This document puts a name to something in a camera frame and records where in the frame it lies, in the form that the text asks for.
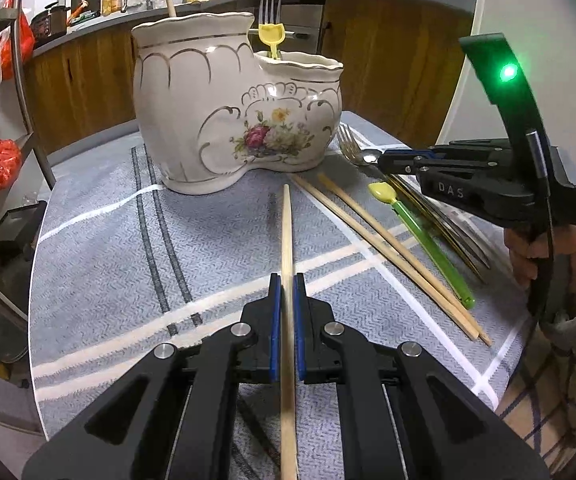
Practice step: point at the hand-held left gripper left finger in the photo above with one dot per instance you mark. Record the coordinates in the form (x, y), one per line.
(275, 325)

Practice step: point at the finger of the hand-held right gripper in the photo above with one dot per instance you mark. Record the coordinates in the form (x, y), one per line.
(402, 166)
(447, 152)

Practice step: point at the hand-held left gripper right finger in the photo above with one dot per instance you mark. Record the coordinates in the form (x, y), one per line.
(299, 325)

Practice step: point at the metal spoon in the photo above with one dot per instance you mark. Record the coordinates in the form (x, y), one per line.
(367, 157)

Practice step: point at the gold metal fork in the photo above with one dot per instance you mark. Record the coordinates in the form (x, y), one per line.
(467, 252)

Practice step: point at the yellow plastic spoon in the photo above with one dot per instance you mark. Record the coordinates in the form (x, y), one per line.
(269, 36)

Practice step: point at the floral ceramic utensil holder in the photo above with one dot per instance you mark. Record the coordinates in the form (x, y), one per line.
(188, 110)

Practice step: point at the person's right hand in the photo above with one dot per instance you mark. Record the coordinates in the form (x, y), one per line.
(517, 255)

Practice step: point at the wooden lower cabinets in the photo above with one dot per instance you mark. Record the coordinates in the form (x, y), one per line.
(392, 60)

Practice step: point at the grey striped table mat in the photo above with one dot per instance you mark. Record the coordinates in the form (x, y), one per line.
(108, 260)

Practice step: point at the black box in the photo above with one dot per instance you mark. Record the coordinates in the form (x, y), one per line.
(20, 230)

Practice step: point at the metal shelf rack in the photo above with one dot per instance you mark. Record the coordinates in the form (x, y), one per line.
(28, 142)

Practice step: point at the yellow liquid bottle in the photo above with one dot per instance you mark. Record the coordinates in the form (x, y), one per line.
(106, 2)

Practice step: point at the dark pressure cooker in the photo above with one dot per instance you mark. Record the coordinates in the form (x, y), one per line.
(48, 25)

